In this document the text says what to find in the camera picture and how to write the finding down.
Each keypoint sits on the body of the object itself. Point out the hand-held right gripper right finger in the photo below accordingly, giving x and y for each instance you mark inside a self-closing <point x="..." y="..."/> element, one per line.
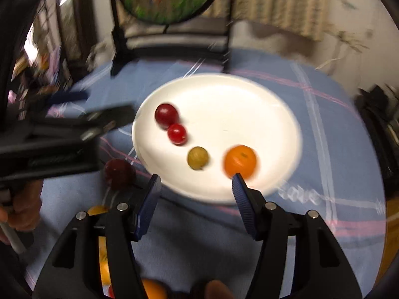
<point x="243" y="199"/>

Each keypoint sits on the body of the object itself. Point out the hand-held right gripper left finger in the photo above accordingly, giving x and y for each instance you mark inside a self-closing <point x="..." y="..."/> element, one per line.
<point x="149" y="205"/>

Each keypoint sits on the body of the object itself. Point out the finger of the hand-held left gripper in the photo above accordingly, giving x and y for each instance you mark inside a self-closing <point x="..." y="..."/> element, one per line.
<point x="118" y="115"/>
<point x="71" y="96"/>

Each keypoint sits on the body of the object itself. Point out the large orange tangerine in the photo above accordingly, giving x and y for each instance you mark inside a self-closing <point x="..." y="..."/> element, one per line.
<point x="240" y="161"/>

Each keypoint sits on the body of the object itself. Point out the dark purple plum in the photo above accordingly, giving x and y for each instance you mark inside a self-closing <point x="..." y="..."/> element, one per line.
<point x="119" y="171"/>

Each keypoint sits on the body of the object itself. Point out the small red plum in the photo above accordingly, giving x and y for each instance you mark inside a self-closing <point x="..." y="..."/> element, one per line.
<point x="177" y="134"/>

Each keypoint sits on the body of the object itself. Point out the green round fruit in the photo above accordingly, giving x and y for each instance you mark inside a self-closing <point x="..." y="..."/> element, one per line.
<point x="197" y="158"/>

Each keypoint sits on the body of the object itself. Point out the white plate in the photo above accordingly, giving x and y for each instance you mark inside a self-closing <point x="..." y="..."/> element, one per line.
<point x="224" y="115"/>

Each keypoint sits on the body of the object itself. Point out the person's left hand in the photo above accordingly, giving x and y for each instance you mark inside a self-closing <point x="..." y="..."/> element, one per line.
<point x="25" y="205"/>

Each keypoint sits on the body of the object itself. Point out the dark wooden cabinet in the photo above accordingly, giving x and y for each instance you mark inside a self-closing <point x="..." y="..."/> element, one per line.
<point x="74" y="21"/>

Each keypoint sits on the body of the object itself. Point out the blue plaid tablecloth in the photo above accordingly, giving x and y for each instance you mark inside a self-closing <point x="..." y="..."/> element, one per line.
<point x="311" y="149"/>

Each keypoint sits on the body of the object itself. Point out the round goldfish screen black stand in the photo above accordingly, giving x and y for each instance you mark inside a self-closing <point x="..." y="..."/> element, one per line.
<point x="174" y="3"/>

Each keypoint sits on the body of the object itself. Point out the black furniture piece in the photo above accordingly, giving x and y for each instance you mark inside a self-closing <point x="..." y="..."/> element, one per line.
<point x="377" y="115"/>

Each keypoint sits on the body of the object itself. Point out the white lumpy cloth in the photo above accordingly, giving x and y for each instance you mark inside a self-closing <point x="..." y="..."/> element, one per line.
<point x="268" y="37"/>

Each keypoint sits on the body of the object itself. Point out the striped beige curtain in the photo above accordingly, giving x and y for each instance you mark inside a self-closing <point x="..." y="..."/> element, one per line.
<point x="280" y="0"/>

